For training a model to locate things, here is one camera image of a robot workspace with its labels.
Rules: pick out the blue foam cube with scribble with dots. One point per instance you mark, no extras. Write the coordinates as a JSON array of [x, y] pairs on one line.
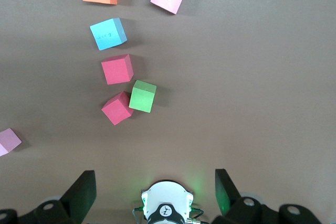
[[106, 36]]

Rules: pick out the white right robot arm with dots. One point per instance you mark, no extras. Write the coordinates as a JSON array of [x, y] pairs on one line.
[[166, 195]]

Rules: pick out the red foam cube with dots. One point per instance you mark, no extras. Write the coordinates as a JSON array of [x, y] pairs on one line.
[[115, 110], [115, 70]]

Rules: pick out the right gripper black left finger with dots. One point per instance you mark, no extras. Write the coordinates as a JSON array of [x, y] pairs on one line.
[[78, 197]]

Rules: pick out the green foam cube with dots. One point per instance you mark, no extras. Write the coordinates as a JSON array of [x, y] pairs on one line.
[[141, 98]]

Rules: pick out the brown table cover mat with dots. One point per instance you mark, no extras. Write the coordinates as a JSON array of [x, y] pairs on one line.
[[236, 77]]

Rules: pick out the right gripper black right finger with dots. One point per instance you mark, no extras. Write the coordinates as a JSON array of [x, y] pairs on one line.
[[228, 200]]

